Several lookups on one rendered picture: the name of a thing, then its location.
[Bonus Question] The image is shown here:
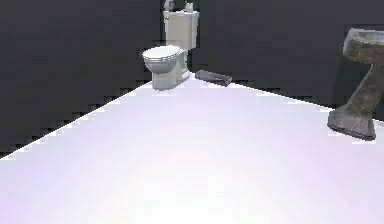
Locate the dark grey flat scale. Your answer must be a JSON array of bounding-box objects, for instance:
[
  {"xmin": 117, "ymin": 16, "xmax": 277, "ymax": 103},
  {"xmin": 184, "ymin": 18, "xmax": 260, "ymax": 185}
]
[{"xmin": 194, "ymin": 69, "xmax": 234, "ymax": 88}]

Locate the grey stone pedestal sink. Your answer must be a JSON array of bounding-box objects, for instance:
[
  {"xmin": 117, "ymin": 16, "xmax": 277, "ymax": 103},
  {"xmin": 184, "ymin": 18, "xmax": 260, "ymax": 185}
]
[{"xmin": 326, "ymin": 27, "xmax": 384, "ymax": 141}]

